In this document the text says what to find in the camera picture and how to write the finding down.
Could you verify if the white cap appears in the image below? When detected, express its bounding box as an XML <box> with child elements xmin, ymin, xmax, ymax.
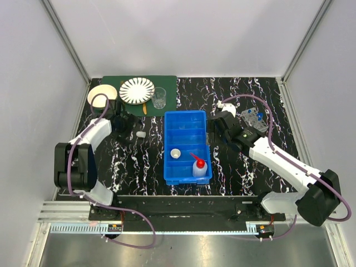
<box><xmin>136</xmin><ymin>131</ymin><xmax>146</xmax><ymax>139</ymax></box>

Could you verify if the blue compartment bin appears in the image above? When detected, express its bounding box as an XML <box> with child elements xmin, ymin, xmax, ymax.
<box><xmin>164</xmin><ymin>110</ymin><xmax>212</xmax><ymax>185</ymax></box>

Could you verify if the clear tube rack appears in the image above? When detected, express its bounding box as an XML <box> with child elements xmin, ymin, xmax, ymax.
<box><xmin>241</xmin><ymin>108</ymin><xmax>269</xmax><ymax>132</ymax></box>

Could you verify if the squeeze bottle red cap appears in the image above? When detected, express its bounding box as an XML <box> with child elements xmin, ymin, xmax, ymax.
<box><xmin>190</xmin><ymin>152</ymin><xmax>207</xmax><ymax>178</ymax></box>

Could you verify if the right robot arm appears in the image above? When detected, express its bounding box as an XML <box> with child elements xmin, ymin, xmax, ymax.
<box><xmin>207</xmin><ymin>111</ymin><xmax>341</xmax><ymax>226</ymax></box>

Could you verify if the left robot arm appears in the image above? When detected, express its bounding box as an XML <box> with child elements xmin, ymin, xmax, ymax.
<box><xmin>54</xmin><ymin>100</ymin><xmax>140</xmax><ymax>220</ymax></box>

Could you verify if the gold knife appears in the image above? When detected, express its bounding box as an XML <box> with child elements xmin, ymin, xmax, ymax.
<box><xmin>142</xmin><ymin>103</ymin><xmax>147</xmax><ymax>115</ymax></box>

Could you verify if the white ceramic bowl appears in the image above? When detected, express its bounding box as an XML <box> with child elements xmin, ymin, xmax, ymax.
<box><xmin>87</xmin><ymin>85</ymin><xmax>117</xmax><ymax>108</ymax></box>

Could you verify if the striped white plate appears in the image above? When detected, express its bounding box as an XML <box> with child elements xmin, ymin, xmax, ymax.
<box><xmin>118</xmin><ymin>77</ymin><xmax>155</xmax><ymax>105</ymax></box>

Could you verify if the clear drinking glass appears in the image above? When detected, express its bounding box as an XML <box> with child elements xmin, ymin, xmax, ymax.
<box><xmin>151</xmin><ymin>87</ymin><xmax>166</xmax><ymax>109</ymax></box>

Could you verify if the small white crucible cup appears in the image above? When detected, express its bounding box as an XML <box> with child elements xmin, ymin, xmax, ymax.
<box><xmin>170</xmin><ymin>149</ymin><xmax>181</xmax><ymax>160</ymax></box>

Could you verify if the green placemat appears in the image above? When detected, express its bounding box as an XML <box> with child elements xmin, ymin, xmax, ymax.
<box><xmin>99</xmin><ymin>75</ymin><xmax>177</xmax><ymax>117</ymax></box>

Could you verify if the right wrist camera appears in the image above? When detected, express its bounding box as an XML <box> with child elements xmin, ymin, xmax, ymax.
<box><xmin>217</xmin><ymin>101</ymin><xmax>236</xmax><ymax>117</ymax></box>

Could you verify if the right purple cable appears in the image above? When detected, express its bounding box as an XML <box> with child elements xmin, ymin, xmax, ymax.
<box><xmin>218</xmin><ymin>95</ymin><xmax>353</xmax><ymax>241</ymax></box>

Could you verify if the purple cable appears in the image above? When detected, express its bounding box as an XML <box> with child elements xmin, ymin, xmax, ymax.
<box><xmin>67</xmin><ymin>93</ymin><xmax>157</xmax><ymax>249</ymax></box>
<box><xmin>218</xmin><ymin>95</ymin><xmax>353</xmax><ymax>241</ymax></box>

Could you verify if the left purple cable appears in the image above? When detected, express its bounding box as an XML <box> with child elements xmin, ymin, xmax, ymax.
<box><xmin>67</xmin><ymin>93</ymin><xmax>157</xmax><ymax>249</ymax></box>

